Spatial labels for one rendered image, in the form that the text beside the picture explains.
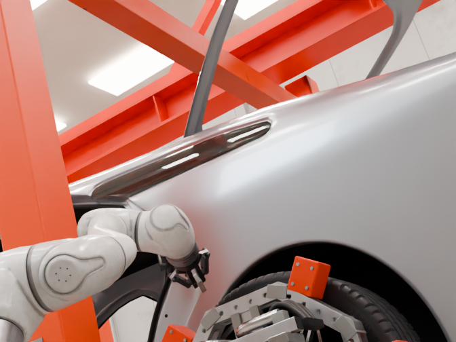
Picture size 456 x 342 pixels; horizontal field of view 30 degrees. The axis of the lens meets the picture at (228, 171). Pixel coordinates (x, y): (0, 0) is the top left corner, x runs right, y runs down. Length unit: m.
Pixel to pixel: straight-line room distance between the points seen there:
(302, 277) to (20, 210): 0.86
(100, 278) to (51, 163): 1.06
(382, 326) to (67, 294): 0.88
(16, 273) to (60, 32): 9.10
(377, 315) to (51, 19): 8.57
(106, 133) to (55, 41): 5.07
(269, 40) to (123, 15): 1.82
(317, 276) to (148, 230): 0.43
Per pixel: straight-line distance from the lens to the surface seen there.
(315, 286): 2.13
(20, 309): 1.58
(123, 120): 5.70
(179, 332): 2.30
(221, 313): 2.25
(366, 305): 2.16
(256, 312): 2.18
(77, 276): 1.52
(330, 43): 5.05
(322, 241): 2.53
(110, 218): 2.10
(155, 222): 2.05
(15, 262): 1.61
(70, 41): 10.83
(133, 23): 3.67
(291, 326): 1.92
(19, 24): 2.82
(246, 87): 4.41
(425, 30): 10.97
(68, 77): 11.54
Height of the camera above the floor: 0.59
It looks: 22 degrees up
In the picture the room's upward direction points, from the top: 16 degrees counter-clockwise
